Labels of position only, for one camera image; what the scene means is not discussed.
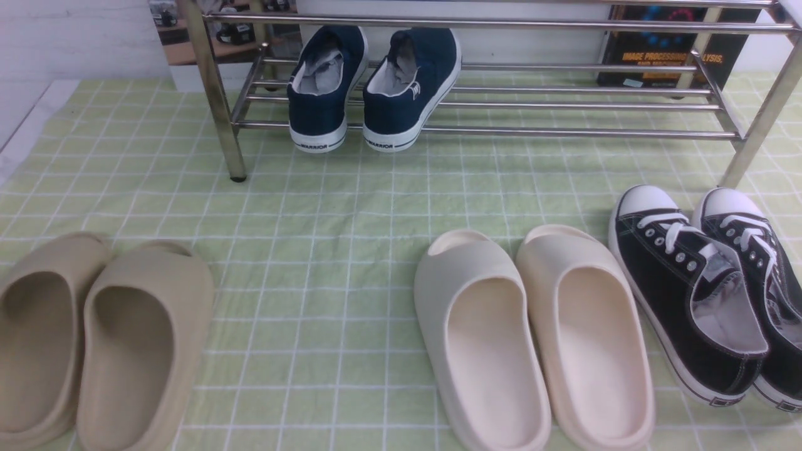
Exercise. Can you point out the black canvas sneaker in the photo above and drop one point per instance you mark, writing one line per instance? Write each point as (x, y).
(732, 218)
(692, 289)

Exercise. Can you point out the navy slip-on shoe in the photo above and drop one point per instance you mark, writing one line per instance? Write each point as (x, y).
(419, 70)
(329, 67)

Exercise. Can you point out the tan right slipper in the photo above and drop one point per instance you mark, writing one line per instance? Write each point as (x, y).
(146, 321)

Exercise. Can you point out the tan slipper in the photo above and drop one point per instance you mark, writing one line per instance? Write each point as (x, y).
(42, 343)
(146, 321)

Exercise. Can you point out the cream left slipper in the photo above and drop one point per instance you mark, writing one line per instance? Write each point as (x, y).
(471, 307)

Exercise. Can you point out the black right canvas sneaker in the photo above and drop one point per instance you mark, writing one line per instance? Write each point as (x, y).
(732, 218)

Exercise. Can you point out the photo poster on wall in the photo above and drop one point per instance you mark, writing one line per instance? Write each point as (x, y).
(231, 42)

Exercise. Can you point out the black left canvas sneaker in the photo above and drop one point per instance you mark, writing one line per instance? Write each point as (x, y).
(692, 289)

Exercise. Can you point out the dark image processing book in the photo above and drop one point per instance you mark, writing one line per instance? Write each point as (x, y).
(649, 48)

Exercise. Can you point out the green checked floor cloth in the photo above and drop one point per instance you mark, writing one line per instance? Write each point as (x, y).
(314, 344)

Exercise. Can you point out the metal shoe rack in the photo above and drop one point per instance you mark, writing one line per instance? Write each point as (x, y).
(229, 120)

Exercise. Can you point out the cream right slipper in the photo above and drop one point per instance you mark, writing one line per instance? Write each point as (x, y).
(589, 338)

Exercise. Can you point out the tan left slipper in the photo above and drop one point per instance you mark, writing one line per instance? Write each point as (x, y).
(42, 343)

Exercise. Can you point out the cream slipper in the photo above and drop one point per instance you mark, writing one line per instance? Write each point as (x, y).
(471, 307)
(589, 338)

